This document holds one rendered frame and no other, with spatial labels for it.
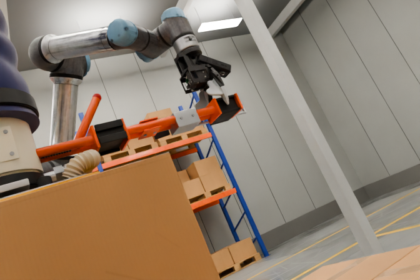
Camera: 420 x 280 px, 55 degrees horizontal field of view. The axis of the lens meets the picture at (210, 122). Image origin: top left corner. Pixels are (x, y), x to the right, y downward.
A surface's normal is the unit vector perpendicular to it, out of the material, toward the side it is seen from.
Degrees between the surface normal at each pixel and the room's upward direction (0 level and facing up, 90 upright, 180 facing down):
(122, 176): 90
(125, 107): 90
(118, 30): 90
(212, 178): 90
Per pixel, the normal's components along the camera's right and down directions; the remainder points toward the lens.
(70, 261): 0.39, -0.41
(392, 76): -0.85, 0.24
